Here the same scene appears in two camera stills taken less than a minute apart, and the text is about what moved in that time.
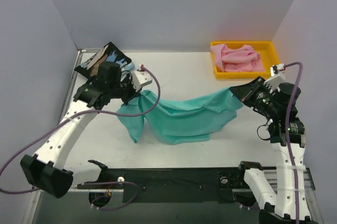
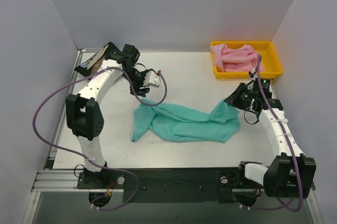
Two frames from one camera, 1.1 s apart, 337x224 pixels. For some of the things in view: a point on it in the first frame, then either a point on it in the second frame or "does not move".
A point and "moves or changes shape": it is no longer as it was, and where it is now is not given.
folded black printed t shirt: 110,52 does not move
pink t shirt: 243,58 does not move
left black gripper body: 129,95 → 138,87
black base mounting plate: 171,185 does not move
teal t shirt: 174,122 moves or changes shape
